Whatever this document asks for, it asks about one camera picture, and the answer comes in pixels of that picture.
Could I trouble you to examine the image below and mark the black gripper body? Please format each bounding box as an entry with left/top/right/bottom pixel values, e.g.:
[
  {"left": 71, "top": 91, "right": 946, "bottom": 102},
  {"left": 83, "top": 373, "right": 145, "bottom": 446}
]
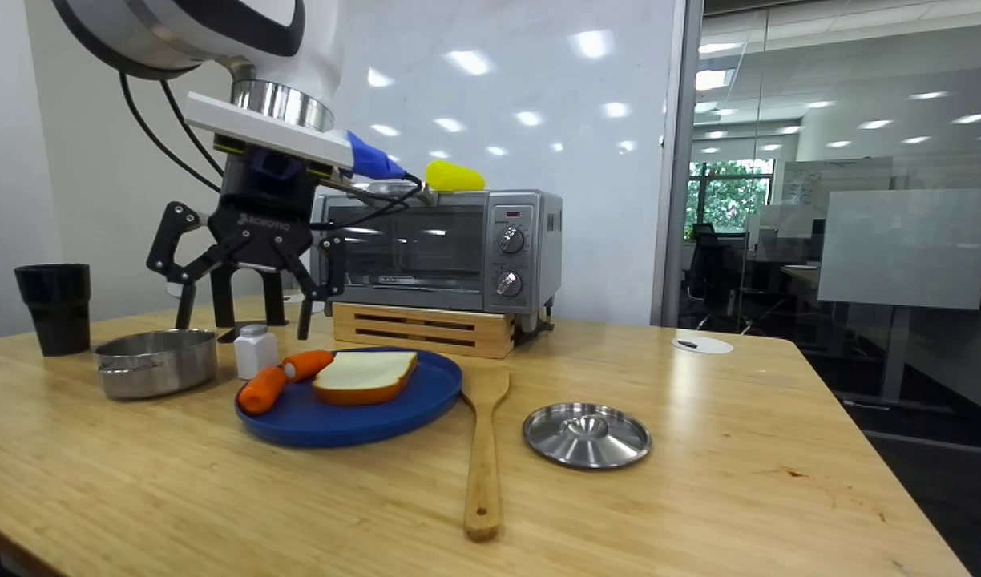
[{"left": 213, "top": 157, "right": 322, "bottom": 264}]

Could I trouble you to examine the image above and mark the orange carrot half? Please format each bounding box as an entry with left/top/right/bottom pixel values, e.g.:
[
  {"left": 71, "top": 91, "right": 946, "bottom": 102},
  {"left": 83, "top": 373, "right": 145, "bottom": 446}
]
[
  {"left": 278, "top": 348, "right": 337, "bottom": 384},
  {"left": 235, "top": 362, "right": 291, "bottom": 417}
]

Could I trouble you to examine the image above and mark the steel pot lid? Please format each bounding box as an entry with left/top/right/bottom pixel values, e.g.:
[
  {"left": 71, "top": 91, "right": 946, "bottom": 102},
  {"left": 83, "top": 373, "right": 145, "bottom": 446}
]
[{"left": 519, "top": 401, "right": 654, "bottom": 475}]

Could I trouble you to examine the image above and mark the blue round plate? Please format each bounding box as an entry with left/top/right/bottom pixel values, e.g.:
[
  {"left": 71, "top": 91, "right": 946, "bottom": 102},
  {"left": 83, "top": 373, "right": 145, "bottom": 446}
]
[{"left": 235, "top": 348, "right": 469, "bottom": 451}]

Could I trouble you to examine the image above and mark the black metal bookend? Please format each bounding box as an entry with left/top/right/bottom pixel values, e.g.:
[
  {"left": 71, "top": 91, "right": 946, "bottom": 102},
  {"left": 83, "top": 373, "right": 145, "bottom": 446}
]
[{"left": 204, "top": 256, "right": 290, "bottom": 332}]

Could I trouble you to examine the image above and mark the white bread slice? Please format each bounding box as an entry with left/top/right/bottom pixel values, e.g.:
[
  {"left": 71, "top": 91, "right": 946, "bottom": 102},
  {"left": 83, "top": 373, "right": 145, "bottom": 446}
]
[{"left": 311, "top": 349, "right": 421, "bottom": 411}]

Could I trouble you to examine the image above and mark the wooden slatted riser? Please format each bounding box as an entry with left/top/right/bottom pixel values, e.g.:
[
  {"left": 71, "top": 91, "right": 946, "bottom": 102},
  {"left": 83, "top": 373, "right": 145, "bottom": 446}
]
[{"left": 330, "top": 299, "right": 519, "bottom": 362}]

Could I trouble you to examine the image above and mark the grey toaster oven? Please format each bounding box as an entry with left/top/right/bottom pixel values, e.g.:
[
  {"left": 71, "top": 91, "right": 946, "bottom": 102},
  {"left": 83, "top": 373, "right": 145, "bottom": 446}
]
[{"left": 309, "top": 187, "right": 569, "bottom": 338}]

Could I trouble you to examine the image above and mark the metal cup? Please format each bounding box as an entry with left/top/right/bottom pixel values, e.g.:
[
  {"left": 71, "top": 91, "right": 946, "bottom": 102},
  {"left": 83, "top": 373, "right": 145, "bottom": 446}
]
[{"left": 14, "top": 261, "right": 92, "bottom": 359}]

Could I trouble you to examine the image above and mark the yellow plastic corn cob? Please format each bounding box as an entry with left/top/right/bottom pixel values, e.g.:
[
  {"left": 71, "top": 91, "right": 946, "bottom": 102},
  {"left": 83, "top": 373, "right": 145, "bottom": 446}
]
[{"left": 422, "top": 157, "right": 490, "bottom": 198}]

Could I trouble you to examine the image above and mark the wooden spatula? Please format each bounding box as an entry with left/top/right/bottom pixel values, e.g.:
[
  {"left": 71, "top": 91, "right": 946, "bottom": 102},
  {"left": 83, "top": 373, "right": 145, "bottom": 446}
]
[{"left": 459, "top": 362, "right": 515, "bottom": 546}]

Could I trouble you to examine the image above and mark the dark office chair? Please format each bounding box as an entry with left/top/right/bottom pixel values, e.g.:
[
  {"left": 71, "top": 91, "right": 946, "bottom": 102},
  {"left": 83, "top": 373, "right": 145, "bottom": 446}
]
[{"left": 684, "top": 220, "right": 749, "bottom": 332}]

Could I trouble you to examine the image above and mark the grey panel behind glass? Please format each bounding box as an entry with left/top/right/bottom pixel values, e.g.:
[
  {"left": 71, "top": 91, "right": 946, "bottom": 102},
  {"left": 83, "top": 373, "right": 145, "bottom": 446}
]
[{"left": 818, "top": 187, "right": 981, "bottom": 313}]

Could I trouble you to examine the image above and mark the white and blue wrist mount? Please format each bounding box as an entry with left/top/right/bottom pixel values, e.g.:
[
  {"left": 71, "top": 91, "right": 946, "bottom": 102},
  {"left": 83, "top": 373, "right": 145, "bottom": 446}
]
[{"left": 179, "top": 91, "right": 414, "bottom": 187}]

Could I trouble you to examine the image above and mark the steel pot with handles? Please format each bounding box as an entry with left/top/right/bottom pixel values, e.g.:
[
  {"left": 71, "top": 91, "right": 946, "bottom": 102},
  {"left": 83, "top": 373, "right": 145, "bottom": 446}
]
[{"left": 89, "top": 327, "right": 220, "bottom": 405}]

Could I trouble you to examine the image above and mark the white cable grommet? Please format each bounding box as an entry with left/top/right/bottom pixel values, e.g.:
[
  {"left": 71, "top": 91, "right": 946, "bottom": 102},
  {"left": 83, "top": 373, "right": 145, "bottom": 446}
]
[{"left": 672, "top": 332, "right": 739, "bottom": 359}]

